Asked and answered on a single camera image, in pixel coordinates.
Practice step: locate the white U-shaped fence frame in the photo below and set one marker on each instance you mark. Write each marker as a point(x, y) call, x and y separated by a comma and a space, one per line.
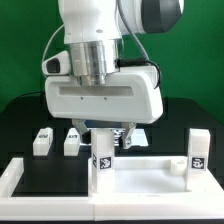
point(99, 207)

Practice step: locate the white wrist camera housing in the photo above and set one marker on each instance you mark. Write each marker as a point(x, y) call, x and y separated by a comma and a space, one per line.
point(58, 65)

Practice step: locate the marker tag base plate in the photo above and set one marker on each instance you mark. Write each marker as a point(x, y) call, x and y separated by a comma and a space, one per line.
point(138, 137)

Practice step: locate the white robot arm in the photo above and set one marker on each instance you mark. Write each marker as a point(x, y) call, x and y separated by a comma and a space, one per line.
point(90, 81)

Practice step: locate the white desk top panel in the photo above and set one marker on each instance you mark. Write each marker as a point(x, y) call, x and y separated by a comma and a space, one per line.
point(147, 176)

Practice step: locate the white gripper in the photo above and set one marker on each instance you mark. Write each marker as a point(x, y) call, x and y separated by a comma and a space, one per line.
point(130, 95)

